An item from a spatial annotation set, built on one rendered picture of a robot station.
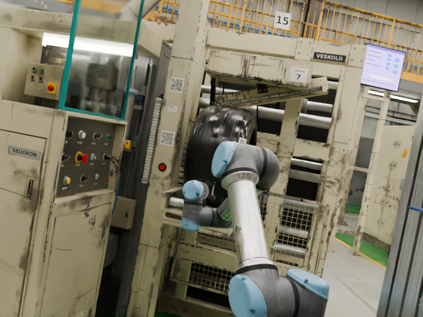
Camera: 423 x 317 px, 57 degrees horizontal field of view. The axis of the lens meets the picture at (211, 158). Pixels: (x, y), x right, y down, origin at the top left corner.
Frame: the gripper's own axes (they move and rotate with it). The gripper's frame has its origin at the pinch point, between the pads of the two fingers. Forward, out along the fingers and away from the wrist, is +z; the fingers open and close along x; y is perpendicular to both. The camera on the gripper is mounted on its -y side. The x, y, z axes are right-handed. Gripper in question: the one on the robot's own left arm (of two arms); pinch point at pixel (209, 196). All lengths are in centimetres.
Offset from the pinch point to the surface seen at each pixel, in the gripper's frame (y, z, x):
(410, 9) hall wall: 646, 1040, -280
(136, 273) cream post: -51, 30, 38
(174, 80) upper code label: 56, 17, 35
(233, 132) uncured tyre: 32.3, 4.2, -4.7
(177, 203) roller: -7.4, 17.1, 19.2
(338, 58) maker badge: 99, 69, -49
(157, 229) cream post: -24.1, 27.0, 30.1
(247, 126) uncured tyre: 37.5, 10.7, -9.7
